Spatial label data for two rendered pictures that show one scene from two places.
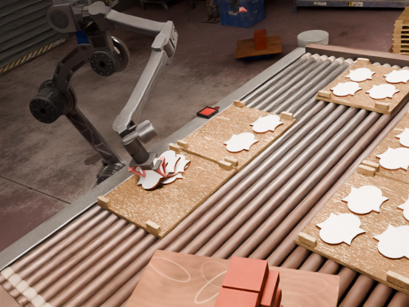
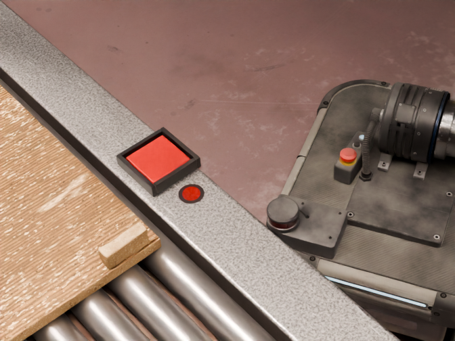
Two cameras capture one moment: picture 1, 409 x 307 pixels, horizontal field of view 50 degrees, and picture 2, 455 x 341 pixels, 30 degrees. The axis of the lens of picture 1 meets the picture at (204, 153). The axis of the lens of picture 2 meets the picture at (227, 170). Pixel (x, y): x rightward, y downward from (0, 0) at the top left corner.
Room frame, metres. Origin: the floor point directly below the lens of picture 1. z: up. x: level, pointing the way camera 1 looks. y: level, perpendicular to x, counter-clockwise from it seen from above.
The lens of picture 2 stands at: (2.03, -0.78, 1.69)
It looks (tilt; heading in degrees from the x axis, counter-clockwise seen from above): 47 degrees down; 95
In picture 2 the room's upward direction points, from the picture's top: 4 degrees counter-clockwise
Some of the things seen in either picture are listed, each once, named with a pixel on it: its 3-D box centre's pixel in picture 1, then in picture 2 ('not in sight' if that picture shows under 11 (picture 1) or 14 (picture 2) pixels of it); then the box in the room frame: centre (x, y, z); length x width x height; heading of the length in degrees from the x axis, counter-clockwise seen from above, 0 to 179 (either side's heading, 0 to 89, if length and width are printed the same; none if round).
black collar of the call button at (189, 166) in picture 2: (207, 112); (158, 160); (1.88, -0.05, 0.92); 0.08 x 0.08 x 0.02; 42
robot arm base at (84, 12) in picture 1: (84, 14); not in sight; (2.02, 0.40, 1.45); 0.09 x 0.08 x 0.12; 160
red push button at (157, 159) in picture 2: (207, 112); (158, 162); (1.88, -0.05, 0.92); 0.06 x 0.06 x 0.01; 42
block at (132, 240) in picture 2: (238, 103); (124, 245); (1.86, -0.21, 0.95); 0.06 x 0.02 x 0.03; 42
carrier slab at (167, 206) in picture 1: (167, 187); not in sight; (1.35, 0.16, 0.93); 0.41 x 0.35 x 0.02; 133
